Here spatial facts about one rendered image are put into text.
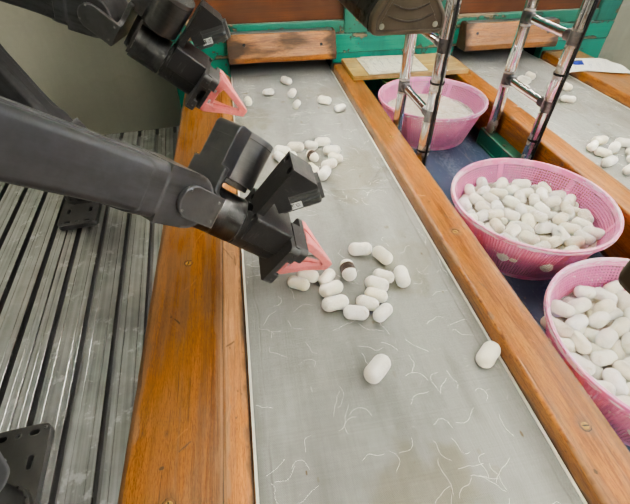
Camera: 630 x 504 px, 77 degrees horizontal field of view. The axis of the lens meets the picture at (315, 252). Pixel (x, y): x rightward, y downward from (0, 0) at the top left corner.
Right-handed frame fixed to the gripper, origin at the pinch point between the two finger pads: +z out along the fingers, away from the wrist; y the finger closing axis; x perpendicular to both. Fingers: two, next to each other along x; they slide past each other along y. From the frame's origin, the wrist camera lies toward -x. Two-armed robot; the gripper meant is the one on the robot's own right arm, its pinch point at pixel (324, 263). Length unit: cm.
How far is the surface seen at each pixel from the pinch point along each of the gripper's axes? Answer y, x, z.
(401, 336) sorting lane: -12.5, -3.3, 7.0
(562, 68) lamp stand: 27, -43, 28
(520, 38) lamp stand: 42, -43, 27
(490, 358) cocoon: -18.4, -10.2, 12.0
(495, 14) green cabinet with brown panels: 83, -51, 45
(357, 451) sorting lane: -24.9, 2.3, 0.1
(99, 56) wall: 156, 56, -42
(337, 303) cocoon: -7.3, -0.1, 0.4
